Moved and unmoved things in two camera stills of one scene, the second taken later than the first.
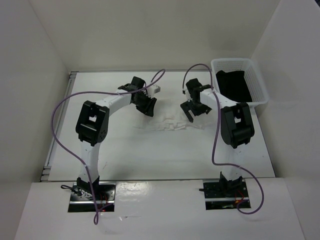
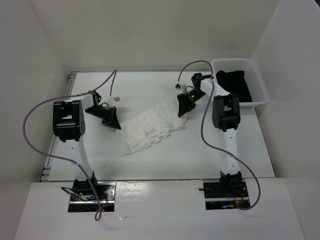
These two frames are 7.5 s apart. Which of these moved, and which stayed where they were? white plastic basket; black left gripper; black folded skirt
Moved: black left gripper
Stayed: black folded skirt; white plastic basket
